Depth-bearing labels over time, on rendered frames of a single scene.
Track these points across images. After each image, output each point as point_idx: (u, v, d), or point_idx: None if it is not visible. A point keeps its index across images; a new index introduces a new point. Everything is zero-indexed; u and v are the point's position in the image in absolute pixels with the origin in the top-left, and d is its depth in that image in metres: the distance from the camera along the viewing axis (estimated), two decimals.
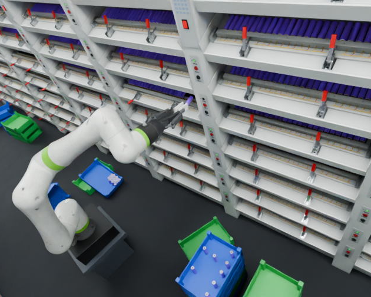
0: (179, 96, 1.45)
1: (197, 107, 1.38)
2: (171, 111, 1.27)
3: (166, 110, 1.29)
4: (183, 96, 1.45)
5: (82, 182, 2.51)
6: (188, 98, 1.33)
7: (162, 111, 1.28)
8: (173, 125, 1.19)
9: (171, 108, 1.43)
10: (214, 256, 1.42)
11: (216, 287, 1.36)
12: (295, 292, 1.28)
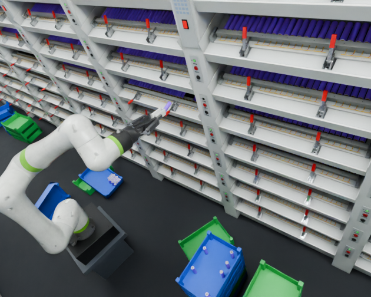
0: (179, 96, 1.45)
1: (197, 107, 1.38)
2: (148, 116, 1.26)
3: (143, 116, 1.28)
4: (183, 96, 1.45)
5: (82, 182, 2.51)
6: None
7: (139, 116, 1.26)
8: (148, 132, 1.17)
9: (171, 108, 1.43)
10: None
11: None
12: (295, 292, 1.28)
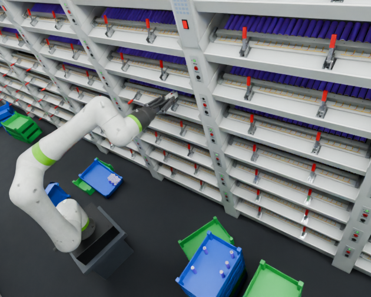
0: (181, 94, 1.46)
1: None
2: None
3: (171, 104, 1.36)
4: (184, 94, 1.45)
5: (82, 182, 2.51)
6: None
7: (169, 107, 1.35)
8: None
9: (173, 103, 1.43)
10: (188, 96, 1.44)
11: None
12: (295, 292, 1.28)
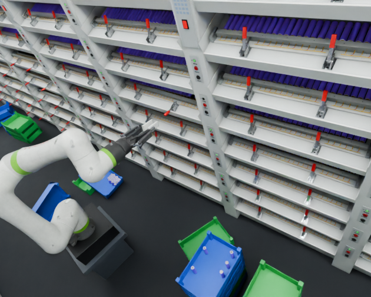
0: (181, 94, 1.46)
1: None
2: None
3: (151, 135, 1.29)
4: (184, 94, 1.45)
5: (82, 182, 2.51)
6: None
7: (148, 139, 1.28)
8: (121, 137, 1.30)
9: (171, 108, 1.43)
10: (188, 96, 1.44)
11: None
12: (295, 292, 1.28)
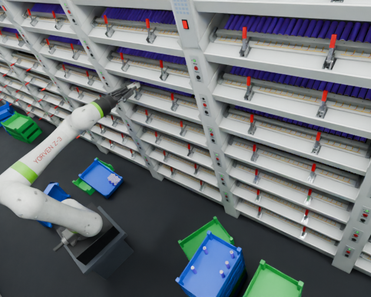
0: (181, 94, 1.46)
1: None
2: None
3: (132, 92, 1.50)
4: (185, 94, 1.45)
5: (82, 182, 2.51)
6: None
7: (131, 95, 1.49)
8: None
9: (173, 103, 1.43)
10: (188, 96, 1.44)
11: None
12: (295, 292, 1.28)
